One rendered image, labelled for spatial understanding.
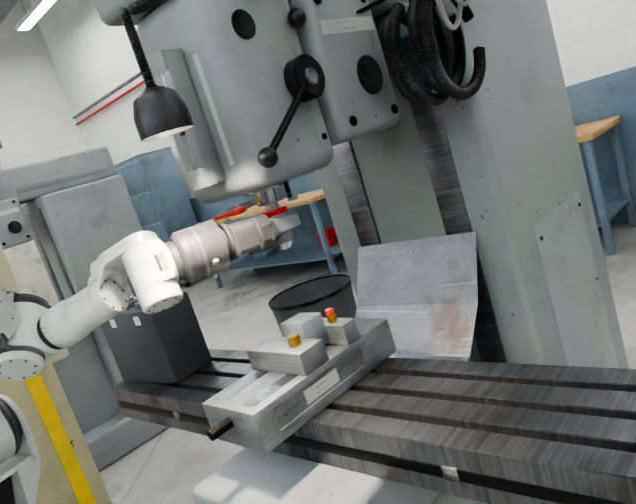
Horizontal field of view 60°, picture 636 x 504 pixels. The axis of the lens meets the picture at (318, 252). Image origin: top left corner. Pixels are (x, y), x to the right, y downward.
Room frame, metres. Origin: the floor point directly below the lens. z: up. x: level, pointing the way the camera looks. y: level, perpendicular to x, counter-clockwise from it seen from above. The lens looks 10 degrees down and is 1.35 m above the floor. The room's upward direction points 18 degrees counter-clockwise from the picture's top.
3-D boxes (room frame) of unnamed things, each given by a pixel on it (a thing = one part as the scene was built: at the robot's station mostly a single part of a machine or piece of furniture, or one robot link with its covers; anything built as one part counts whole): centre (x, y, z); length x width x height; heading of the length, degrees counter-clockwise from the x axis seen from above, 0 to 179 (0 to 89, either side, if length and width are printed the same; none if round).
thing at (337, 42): (1.10, -0.09, 1.47); 0.24 x 0.19 x 0.26; 45
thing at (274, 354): (0.94, 0.11, 1.02); 0.15 x 0.06 x 0.04; 42
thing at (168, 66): (0.89, 0.13, 1.45); 0.04 x 0.04 x 0.21; 45
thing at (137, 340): (1.36, 0.46, 1.03); 0.22 x 0.12 x 0.20; 52
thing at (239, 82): (0.97, 0.05, 1.47); 0.21 x 0.19 x 0.32; 45
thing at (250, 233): (0.93, 0.14, 1.24); 0.13 x 0.12 x 0.10; 23
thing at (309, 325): (0.98, 0.07, 1.03); 0.06 x 0.05 x 0.06; 42
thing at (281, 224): (0.94, 0.04, 1.24); 0.06 x 0.02 x 0.03; 113
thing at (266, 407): (0.96, 0.09, 0.98); 0.35 x 0.15 x 0.11; 132
